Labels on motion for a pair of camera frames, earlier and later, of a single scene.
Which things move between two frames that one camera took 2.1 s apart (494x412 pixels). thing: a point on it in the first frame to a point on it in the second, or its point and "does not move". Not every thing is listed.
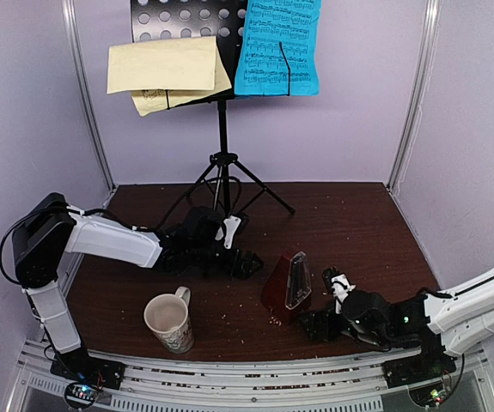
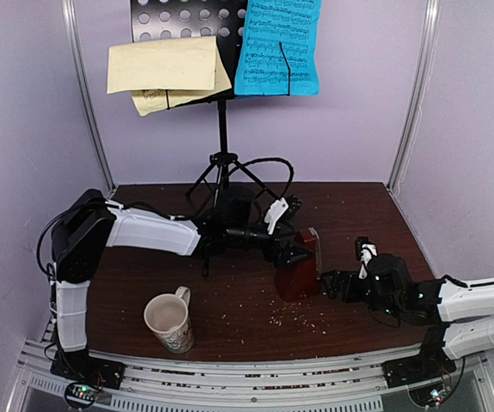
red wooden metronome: x=287 y=293 to x=302 y=279
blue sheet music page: x=260 y=66 does not move
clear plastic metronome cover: x=298 y=285 to x=318 y=258
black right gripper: x=326 y=322 to x=345 y=284
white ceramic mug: x=167 y=316 does not move
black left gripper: x=244 y=272 to x=281 y=259
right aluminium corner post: x=428 y=49 does not move
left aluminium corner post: x=76 y=64 does not move
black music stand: x=162 y=20 does not move
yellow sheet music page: x=187 y=69 does not move
